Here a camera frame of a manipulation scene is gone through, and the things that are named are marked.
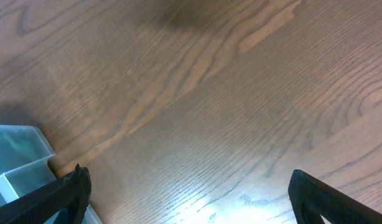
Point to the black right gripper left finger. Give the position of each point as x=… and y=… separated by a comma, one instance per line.
x=66, y=197

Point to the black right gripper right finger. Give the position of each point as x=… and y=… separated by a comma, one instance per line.
x=313, y=201

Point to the clear plastic storage bin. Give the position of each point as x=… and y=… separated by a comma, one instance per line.
x=24, y=156

